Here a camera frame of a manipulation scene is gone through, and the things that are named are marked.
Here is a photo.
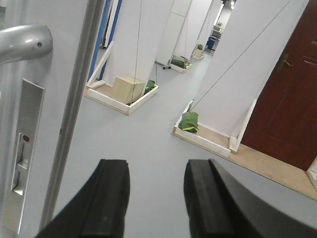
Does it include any green sandbag with yellow stripe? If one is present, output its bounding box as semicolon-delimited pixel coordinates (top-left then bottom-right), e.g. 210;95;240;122
178;111;199;133

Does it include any brass door handle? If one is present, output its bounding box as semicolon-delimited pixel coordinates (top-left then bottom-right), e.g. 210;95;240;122
276;53;293;73

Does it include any grey metal door handle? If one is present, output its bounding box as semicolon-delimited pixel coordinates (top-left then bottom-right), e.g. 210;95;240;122
0;24;53;64

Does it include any white framed sliding glass door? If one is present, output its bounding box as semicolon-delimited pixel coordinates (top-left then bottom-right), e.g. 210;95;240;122
0;0;105;238

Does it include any light wooden box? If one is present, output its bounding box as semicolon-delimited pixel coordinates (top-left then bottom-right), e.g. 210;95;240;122
111;76;145;104

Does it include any brown wooden door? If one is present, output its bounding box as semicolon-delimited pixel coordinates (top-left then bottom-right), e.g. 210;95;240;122
242;0;317;171

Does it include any silver door lock plate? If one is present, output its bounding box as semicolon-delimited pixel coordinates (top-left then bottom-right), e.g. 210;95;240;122
3;79;45;235

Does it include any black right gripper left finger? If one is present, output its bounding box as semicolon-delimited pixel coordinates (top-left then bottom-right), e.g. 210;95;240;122
37;159;130;238

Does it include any white partition panel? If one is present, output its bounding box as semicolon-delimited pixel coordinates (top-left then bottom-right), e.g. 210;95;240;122
193;0;307;137

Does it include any green sandbag by box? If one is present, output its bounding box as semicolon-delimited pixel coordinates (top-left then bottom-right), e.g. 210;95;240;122
144;80;155;95

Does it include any thin dark guy wire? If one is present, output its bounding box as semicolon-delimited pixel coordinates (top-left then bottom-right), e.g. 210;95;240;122
192;0;292;110

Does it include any blue door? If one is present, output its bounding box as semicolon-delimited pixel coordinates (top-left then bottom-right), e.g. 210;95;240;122
88;0;122;79

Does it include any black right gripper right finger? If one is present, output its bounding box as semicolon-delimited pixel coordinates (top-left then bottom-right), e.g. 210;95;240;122
183;159;317;238

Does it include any white wooden base frame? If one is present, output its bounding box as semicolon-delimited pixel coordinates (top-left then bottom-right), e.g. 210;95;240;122
84;85;159;116

